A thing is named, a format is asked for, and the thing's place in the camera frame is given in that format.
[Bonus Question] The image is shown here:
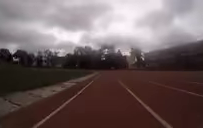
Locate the long dark building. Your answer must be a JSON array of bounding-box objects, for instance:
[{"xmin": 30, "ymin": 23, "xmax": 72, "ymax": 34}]
[{"xmin": 142, "ymin": 37, "xmax": 203, "ymax": 71}]

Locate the row of trees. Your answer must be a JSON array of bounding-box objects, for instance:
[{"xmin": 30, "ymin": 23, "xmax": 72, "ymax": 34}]
[{"xmin": 0, "ymin": 45, "xmax": 147, "ymax": 71}]

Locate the grey concrete kerb strip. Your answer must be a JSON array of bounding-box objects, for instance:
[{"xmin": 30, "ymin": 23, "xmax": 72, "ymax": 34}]
[{"xmin": 0, "ymin": 71, "xmax": 101, "ymax": 122}]

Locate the green grass field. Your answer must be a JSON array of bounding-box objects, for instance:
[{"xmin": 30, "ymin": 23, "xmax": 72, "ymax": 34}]
[{"xmin": 0, "ymin": 63, "xmax": 96, "ymax": 100}]

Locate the red running track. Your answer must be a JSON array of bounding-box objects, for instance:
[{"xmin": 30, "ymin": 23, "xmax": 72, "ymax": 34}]
[{"xmin": 0, "ymin": 69, "xmax": 203, "ymax": 128}]

